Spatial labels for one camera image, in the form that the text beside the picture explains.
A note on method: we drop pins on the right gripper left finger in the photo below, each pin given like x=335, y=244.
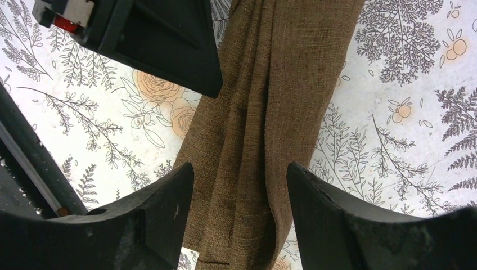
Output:
x=143, y=230

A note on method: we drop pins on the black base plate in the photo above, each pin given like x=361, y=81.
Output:
x=47, y=180

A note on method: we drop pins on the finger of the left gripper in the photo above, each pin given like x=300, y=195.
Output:
x=172, y=40

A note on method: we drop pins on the brown cloth napkin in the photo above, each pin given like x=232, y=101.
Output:
x=280, y=62

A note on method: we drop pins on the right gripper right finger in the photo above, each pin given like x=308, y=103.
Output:
x=336, y=230

